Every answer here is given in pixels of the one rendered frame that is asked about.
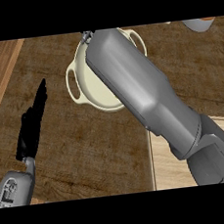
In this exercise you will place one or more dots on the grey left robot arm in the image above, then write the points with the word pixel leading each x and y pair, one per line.
pixel 14 187

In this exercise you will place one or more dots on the pale wooden tray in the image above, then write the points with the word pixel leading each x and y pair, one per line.
pixel 170 163

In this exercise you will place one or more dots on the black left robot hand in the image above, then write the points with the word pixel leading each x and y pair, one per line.
pixel 31 124

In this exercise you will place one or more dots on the grey rounded object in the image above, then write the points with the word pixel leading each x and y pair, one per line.
pixel 199 24

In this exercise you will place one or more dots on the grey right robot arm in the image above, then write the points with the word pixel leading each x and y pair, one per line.
pixel 148 93

